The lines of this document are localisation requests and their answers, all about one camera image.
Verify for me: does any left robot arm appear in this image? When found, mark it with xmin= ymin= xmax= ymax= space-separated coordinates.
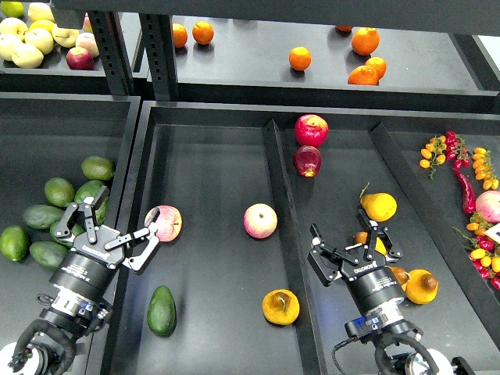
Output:
xmin=8 ymin=187 xmax=160 ymax=374

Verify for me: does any dark avocado bottom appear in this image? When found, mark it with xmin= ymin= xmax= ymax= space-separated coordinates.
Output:
xmin=29 ymin=241 xmax=69 ymax=270

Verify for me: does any red apple on shelf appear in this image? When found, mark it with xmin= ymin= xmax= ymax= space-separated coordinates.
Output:
xmin=66 ymin=47 xmax=95 ymax=70

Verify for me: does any yellow pear upper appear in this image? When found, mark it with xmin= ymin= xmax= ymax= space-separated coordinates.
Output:
xmin=359 ymin=183 xmax=398 ymax=222

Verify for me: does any pale peach on shelf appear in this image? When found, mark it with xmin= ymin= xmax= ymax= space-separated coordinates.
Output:
xmin=75 ymin=32 xmax=99 ymax=59

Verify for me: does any yellow pear brown top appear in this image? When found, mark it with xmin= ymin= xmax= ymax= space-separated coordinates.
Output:
xmin=390 ymin=266 xmax=411 ymax=291

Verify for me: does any dark red apple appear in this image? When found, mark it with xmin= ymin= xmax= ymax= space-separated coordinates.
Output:
xmin=292 ymin=145 xmax=322 ymax=178

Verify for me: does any red cherry tomato bunch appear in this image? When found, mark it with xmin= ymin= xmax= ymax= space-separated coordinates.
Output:
xmin=445 ymin=130 xmax=471 ymax=170

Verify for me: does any orange right small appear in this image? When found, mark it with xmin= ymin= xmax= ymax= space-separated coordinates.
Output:
xmin=366 ymin=56 xmax=388 ymax=80

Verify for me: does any dark avocado left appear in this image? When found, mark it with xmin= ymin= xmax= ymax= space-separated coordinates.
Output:
xmin=22 ymin=205 xmax=64 ymax=230

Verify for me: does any black upper left tray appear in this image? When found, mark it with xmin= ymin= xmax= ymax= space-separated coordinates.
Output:
xmin=1 ymin=12 xmax=126 ymax=95

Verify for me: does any green avocado upper right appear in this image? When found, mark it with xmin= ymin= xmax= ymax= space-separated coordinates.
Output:
xmin=74 ymin=180 xmax=105 ymax=203

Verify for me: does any black divided main tray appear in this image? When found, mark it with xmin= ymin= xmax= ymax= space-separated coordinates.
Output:
xmin=101 ymin=102 xmax=499 ymax=374

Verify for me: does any orange cherry tomato bunch left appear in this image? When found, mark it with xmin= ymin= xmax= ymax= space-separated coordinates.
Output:
xmin=419 ymin=135 xmax=447 ymax=180

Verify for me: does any pink apple centre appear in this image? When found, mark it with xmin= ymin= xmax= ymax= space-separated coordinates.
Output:
xmin=243 ymin=203 xmax=277 ymax=239

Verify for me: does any yellow pear brown end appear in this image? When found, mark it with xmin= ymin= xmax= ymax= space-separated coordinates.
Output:
xmin=405 ymin=269 xmax=439 ymax=305

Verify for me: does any pink apple left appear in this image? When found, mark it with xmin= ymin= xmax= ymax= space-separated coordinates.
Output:
xmin=155 ymin=205 xmax=182 ymax=242

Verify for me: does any red chili pepper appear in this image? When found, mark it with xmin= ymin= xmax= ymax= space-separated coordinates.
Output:
xmin=452 ymin=160 xmax=476 ymax=214

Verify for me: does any yellow pear with stem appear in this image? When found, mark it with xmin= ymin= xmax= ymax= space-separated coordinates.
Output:
xmin=262 ymin=289 xmax=300 ymax=326

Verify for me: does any orange front right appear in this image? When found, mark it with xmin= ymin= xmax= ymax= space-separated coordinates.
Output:
xmin=348 ymin=65 xmax=379 ymax=86

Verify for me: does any pink peach right edge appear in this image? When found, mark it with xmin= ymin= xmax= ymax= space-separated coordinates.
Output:
xmin=476 ymin=191 xmax=500 ymax=223

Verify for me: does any orange cherry tomato bunch right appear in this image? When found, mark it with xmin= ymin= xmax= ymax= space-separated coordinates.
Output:
xmin=473 ymin=147 xmax=499 ymax=191

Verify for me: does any pale yellow apple front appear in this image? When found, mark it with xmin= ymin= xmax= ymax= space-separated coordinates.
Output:
xmin=12 ymin=43 xmax=44 ymax=69

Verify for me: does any dark avocado centre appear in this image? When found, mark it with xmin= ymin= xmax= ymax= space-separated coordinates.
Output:
xmin=49 ymin=222 xmax=85 ymax=248

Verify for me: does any bright red apple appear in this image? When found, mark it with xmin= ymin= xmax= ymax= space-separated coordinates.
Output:
xmin=295 ymin=114 xmax=329 ymax=148

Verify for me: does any dark green avocado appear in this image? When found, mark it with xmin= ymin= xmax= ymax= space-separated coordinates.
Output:
xmin=147 ymin=285 xmax=177 ymax=337

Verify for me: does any orange cherry tomato bunch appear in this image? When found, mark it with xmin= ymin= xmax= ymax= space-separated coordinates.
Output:
xmin=473 ymin=147 xmax=499 ymax=191
xmin=419 ymin=135 xmax=447 ymax=180

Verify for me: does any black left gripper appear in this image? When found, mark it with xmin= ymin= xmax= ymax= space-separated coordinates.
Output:
xmin=50 ymin=186 xmax=160 ymax=301

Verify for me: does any green avocado top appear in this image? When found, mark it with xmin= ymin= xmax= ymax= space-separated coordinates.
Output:
xmin=81 ymin=155 xmax=115 ymax=181

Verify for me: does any pink apple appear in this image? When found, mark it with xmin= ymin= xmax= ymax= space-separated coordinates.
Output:
xmin=155 ymin=205 xmax=182 ymax=242
xmin=243 ymin=203 xmax=277 ymax=239

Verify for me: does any white label card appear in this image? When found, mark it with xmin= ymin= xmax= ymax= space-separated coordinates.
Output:
xmin=484 ymin=223 xmax=500 ymax=244

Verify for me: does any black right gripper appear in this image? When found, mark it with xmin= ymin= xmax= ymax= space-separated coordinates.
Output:
xmin=307 ymin=209 xmax=405 ymax=315

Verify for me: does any mixed cherry tomato bunch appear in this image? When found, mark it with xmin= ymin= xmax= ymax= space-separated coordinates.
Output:
xmin=453 ymin=212 xmax=499 ymax=291

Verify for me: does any black perforated post left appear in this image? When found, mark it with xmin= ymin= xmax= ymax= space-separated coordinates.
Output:
xmin=87 ymin=10 xmax=134 ymax=96

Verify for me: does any light green avocado far left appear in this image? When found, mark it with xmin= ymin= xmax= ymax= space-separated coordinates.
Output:
xmin=1 ymin=225 xmax=30 ymax=262

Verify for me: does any yellow pear middle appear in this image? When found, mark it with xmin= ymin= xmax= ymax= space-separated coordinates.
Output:
xmin=353 ymin=231 xmax=388 ymax=255

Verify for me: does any green avocado upper left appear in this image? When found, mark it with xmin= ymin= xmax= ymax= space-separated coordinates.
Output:
xmin=44 ymin=177 xmax=75 ymax=208

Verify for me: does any green avocado by wall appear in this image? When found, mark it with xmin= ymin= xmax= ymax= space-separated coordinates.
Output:
xmin=95 ymin=198 xmax=109 ymax=225

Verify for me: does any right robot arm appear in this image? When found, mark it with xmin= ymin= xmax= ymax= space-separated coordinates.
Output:
xmin=308 ymin=209 xmax=473 ymax=374

